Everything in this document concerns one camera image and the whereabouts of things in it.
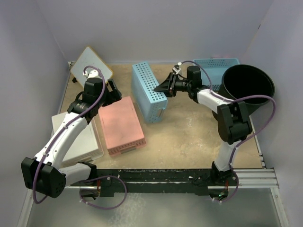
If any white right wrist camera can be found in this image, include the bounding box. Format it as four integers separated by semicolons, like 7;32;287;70
172;62;182;75

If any metal corner bracket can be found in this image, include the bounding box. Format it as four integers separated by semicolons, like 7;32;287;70
69;61;75;71

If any aluminium table frame rail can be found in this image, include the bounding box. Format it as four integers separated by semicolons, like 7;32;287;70
250;115;291;227

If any black ribbed round bin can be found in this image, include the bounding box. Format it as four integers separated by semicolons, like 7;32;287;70
212;64;276;119

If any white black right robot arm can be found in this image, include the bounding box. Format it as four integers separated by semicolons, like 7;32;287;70
154;65;252;185

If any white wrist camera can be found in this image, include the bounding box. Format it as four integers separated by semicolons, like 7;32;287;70
172;62;182;75
83;70;101;79

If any blue perforated basket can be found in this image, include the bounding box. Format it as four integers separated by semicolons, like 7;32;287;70
193;58;240;93

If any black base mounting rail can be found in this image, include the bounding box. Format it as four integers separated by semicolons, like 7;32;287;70
71;168;239;198

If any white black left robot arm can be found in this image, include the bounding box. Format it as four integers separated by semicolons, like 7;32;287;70
21;77;122;198

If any yellow framed whiteboard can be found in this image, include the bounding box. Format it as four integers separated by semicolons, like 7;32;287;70
71;46;113;87

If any white perforated plastic basket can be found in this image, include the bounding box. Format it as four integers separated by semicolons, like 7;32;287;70
47;113;104;169

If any pink perforated plastic basket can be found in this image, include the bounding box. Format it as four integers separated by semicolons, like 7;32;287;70
98;96;146;157

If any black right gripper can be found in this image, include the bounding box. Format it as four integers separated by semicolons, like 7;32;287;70
155;73;192;98

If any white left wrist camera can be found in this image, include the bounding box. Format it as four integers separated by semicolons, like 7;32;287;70
83;70;101;79

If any blue perforated basket nested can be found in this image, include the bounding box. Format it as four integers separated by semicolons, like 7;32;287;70
131;61;168;123

